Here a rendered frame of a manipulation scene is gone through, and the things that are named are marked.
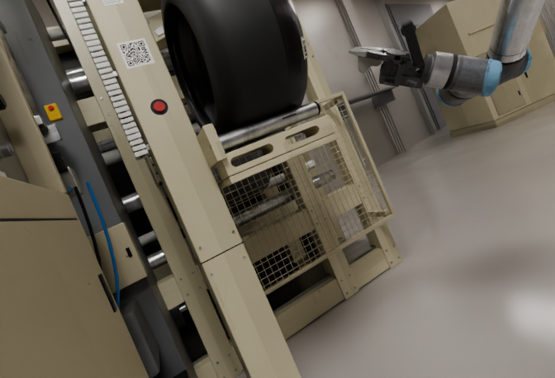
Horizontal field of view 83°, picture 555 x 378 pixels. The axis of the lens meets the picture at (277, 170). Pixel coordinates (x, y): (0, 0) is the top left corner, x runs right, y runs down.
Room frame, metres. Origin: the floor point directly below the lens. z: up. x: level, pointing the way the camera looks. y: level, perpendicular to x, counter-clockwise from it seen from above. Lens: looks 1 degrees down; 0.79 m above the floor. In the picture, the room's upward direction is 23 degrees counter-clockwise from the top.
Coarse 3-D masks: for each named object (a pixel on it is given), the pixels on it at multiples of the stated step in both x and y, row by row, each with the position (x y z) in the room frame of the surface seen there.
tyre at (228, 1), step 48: (192, 0) 0.80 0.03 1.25; (240, 0) 0.80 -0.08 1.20; (288, 0) 0.87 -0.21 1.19; (192, 48) 1.24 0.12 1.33; (240, 48) 0.79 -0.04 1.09; (288, 48) 0.85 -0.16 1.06; (192, 96) 1.25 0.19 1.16; (240, 96) 0.83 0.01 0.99; (288, 96) 0.92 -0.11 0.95; (240, 144) 1.02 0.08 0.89
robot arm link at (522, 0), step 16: (512, 0) 0.71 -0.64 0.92; (528, 0) 0.69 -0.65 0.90; (544, 0) 0.71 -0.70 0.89; (512, 16) 0.74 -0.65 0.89; (528, 16) 0.73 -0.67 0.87; (496, 32) 0.80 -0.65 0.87; (512, 32) 0.77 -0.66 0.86; (528, 32) 0.77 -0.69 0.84; (496, 48) 0.83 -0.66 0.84; (512, 48) 0.81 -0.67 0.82; (528, 48) 0.86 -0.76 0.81; (512, 64) 0.85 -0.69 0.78; (528, 64) 0.87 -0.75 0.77
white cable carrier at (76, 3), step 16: (80, 0) 0.86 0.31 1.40; (80, 16) 0.85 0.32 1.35; (80, 32) 0.88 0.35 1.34; (96, 48) 0.85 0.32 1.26; (96, 64) 0.84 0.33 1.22; (112, 80) 0.85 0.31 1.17; (112, 96) 0.85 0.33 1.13; (128, 112) 0.85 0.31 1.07; (128, 128) 0.85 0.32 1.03; (144, 144) 0.85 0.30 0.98
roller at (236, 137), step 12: (300, 108) 0.95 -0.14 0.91; (312, 108) 0.96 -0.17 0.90; (264, 120) 0.90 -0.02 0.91; (276, 120) 0.91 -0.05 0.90; (288, 120) 0.93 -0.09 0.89; (300, 120) 0.95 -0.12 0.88; (228, 132) 0.86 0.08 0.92; (240, 132) 0.87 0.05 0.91; (252, 132) 0.88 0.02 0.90; (264, 132) 0.90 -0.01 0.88; (228, 144) 0.85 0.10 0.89
